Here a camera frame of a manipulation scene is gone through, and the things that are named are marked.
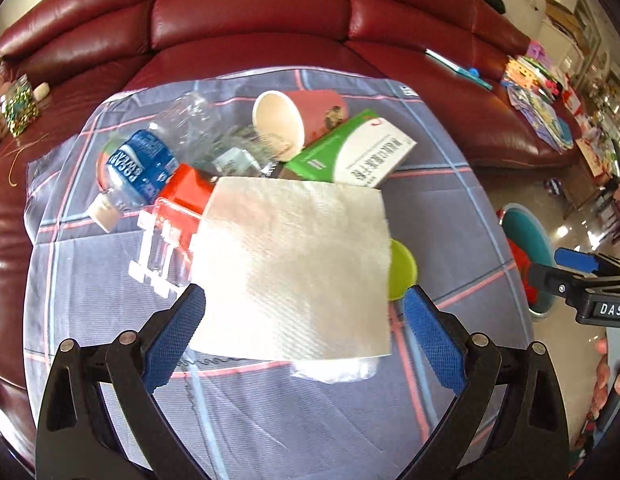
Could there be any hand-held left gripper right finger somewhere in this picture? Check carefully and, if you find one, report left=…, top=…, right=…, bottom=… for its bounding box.
left=403, top=284, right=571, bottom=480

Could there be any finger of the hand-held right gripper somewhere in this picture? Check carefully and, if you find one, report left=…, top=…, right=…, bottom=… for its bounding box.
left=527, top=262, right=598, bottom=307
left=555, top=248, right=620, bottom=277

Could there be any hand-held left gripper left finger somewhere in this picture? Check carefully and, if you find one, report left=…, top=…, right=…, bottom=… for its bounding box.
left=36, top=283, right=211, bottom=480

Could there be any teal waste bin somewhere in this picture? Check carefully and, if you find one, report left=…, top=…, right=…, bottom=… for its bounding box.
left=499, top=203, right=559, bottom=319

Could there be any green round lid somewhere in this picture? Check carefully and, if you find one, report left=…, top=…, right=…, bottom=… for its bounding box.
left=387, top=239, right=419, bottom=302

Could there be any clear plastic bag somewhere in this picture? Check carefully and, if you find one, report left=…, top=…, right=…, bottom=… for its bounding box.
left=290, top=354, right=381, bottom=385

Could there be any white paper towel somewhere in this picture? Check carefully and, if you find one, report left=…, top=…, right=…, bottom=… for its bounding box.
left=190, top=176, right=393, bottom=362

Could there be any orange packet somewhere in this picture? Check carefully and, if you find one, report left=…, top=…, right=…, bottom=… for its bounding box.
left=157, top=163, right=217, bottom=221

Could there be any clear plastic bottle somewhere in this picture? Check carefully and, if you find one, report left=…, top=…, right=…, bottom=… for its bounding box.
left=87, top=92, right=271, bottom=234

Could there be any green and white carton box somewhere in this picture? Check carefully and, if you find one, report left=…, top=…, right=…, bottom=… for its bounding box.
left=284, top=109, right=419, bottom=189

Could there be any red paper cup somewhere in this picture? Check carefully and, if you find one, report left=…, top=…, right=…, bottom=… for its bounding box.
left=252, top=90, right=349, bottom=162

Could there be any person's right hand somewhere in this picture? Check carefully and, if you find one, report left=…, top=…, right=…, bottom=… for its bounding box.
left=587, top=339, right=620, bottom=418

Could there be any wooden side table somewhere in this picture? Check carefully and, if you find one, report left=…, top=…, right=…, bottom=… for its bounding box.
left=560, top=140, right=620, bottom=219

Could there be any grey checked cloth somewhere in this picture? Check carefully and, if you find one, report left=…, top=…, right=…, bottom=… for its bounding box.
left=24, top=66, right=537, bottom=480

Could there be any pile of colourful books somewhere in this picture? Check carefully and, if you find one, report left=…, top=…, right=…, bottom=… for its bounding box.
left=500, top=41, right=576, bottom=154

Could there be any teal thin book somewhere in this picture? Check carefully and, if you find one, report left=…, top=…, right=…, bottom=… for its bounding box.
left=425, top=49, right=494, bottom=91

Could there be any cardboard box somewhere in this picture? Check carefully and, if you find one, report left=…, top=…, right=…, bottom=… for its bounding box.
left=542, top=0, right=577, bottom=37

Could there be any jar of beads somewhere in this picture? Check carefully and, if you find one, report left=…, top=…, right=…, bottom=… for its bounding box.
left=0, top=75, right=41, bottom=137

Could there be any red leather sofa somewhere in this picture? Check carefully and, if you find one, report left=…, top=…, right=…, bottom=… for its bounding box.
left=0, top=0, right=585, bottom=480

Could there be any yellow string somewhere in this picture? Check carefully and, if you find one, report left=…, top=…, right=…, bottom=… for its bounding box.
left=7, top=132, right=51, bottom=187

